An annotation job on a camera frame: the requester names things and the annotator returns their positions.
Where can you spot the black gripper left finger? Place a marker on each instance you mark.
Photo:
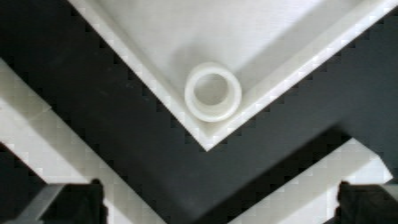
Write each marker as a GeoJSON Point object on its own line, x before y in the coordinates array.
{"type": "Point", "coordinates": [66, 204]}

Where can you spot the white square tabletop part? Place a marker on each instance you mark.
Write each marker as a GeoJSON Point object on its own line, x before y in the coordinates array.
{"type": "Point", "coordinates": [269, 38]}

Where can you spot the white U-shaped obstacle fixture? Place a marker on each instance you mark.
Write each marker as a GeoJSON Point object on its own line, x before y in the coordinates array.
{"type": "Point", "coordinates": [65, 162]}

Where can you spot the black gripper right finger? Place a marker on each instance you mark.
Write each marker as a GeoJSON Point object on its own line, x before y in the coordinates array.
{"type": "Point", "coordinates": [367, 204]}

